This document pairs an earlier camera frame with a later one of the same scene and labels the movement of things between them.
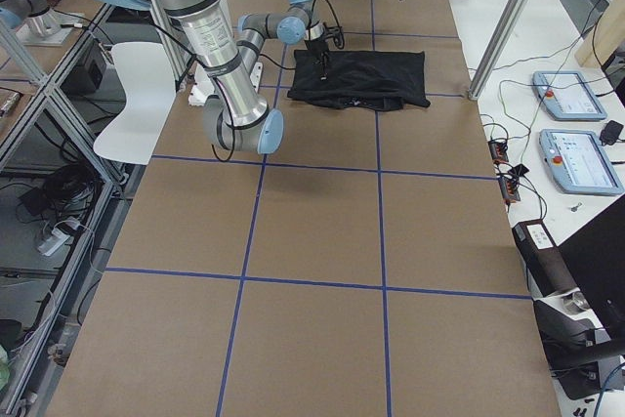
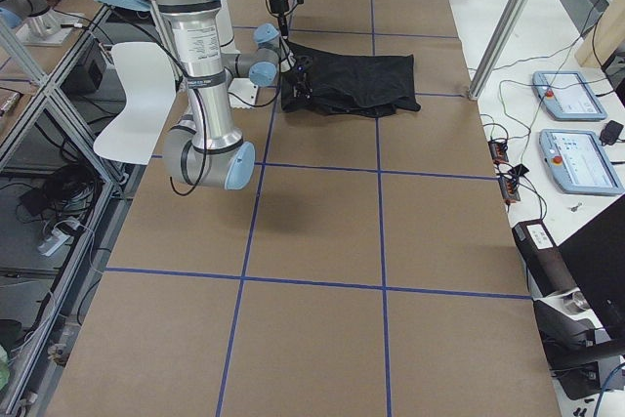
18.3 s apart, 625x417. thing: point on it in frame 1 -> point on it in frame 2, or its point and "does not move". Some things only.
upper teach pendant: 567,96 does not move
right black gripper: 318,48 -> 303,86
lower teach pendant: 578,162 does not move
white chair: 149,91 does not move
